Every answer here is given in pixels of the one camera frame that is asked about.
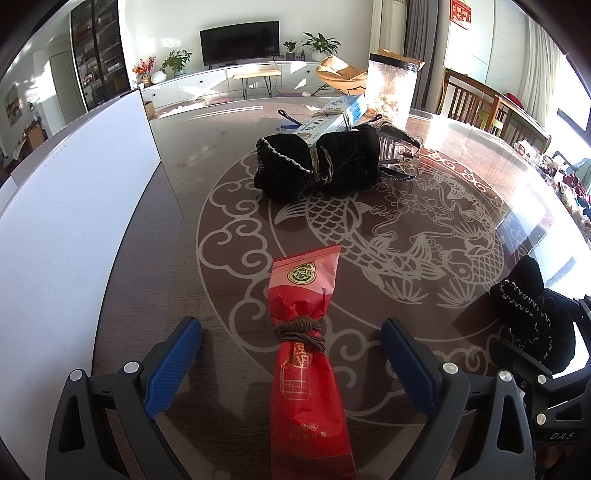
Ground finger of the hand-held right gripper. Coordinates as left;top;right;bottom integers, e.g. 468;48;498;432
544;288;591;326
493;340;591;446

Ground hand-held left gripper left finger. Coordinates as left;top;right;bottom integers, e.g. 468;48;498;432
45;317;204;480

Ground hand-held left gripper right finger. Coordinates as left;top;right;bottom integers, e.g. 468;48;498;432
381;318;539;480

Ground black sock bundle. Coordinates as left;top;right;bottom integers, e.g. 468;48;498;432
254;124;382;201
490;255;577;374

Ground red foil packet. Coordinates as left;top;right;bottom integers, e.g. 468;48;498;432
269;244;358;480

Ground blue white cream box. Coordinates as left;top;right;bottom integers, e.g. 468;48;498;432
293;95;365;136

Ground patterned brown desktop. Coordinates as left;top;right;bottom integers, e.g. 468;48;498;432
92;95;591;480

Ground pile of assorted clutter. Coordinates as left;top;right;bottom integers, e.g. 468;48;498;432
517;138;591;232

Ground white board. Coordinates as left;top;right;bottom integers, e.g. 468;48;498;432
0;89;185;480

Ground clear plastic hair claw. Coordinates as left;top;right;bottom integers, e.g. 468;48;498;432
378;122;423;182

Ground wooden dining chairs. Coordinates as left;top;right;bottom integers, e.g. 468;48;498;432
436;67;552;149

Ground white curtain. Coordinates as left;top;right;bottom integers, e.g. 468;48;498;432
522;18;566;121

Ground dark folded eyeglasses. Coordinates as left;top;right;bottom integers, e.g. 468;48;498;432
276;109;384;134

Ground clear plastic container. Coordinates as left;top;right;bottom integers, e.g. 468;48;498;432
365;53;420;130

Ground white television cabinet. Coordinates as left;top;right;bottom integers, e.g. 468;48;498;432
141;60;324;110

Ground red flower branches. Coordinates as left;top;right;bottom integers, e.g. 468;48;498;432
133;56;157;86

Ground orange lounge chair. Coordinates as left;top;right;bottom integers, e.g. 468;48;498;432
315;48;426;96

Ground bushy green potted plant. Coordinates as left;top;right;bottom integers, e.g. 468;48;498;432
161;49;193;77

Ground wooden bench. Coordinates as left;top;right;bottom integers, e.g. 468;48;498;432
232;69;282;99

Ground grey curtain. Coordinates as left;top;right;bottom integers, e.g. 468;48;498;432
404;0;451;110

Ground glass display cabinet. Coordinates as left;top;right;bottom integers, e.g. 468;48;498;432
70;0;132;112

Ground black television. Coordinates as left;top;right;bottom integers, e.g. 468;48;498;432
199;21;280;66

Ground large green potted plant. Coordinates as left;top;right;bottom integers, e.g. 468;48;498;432
302;31;342;61

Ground red wall decoration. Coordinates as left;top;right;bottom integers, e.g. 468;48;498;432
451;0;472;31

